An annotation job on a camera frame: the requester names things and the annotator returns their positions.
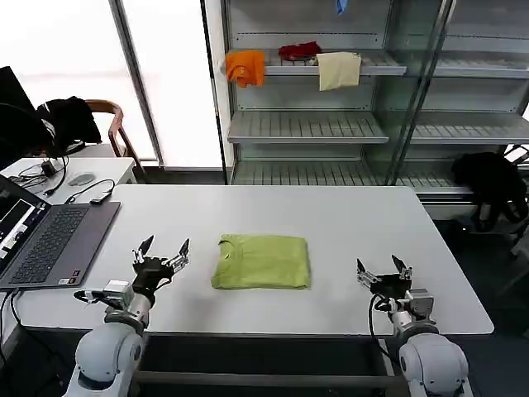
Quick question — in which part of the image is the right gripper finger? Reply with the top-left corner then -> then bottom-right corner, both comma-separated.
355,259 -> 379,290
390,254 -> 414,284

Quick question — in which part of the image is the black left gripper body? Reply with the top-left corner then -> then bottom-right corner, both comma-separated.
131,256 -> 175,295

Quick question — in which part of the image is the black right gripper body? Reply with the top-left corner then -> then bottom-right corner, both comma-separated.
369,271 -> 413,299

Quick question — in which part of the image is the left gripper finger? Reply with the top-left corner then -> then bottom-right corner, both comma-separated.
164,237 -> 192,275
131,235 -> 155,268

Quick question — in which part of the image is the green t-shirt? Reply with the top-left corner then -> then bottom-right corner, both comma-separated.
210,233 -> 312,290

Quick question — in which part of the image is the grey laptop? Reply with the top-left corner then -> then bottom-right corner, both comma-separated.
0,173 -> 122,290

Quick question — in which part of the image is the white side desk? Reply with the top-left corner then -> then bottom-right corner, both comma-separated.
0,156 -> 137,195

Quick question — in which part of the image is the black backpack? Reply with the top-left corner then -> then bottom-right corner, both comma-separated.
450,151 -> 528,233

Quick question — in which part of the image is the brown wooden chair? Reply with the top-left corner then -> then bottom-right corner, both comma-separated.
84,98 -> 145,173

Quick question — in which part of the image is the black jacket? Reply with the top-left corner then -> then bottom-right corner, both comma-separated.
36,96 -> 103,156

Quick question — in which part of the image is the grey metal shelf rack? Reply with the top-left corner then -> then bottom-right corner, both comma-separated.
202,0 -> 529,208

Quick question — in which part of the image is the black monitor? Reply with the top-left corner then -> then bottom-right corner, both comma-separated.
0,65 -> 38,117

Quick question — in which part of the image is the black cable with adapter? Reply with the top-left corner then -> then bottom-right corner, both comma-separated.
64,179 -> 117,206

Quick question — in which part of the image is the black thin desk cable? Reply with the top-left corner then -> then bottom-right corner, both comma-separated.
7,155 -> 69,198

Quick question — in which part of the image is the black laptop power cable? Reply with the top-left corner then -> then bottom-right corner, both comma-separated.
0,288 -> 22,356

